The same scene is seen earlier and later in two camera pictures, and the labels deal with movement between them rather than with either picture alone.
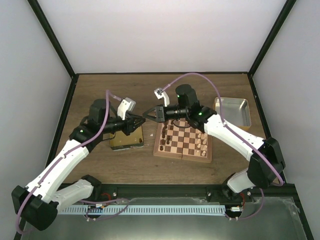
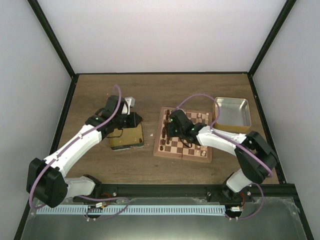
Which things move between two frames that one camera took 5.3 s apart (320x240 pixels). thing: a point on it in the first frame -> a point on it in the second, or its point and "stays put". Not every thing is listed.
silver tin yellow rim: x=235 y=111 stays put
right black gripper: x=161 y=116 -> x=170 y=132
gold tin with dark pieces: x=119 y=140 stays put
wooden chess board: x=178 y=139 stays put
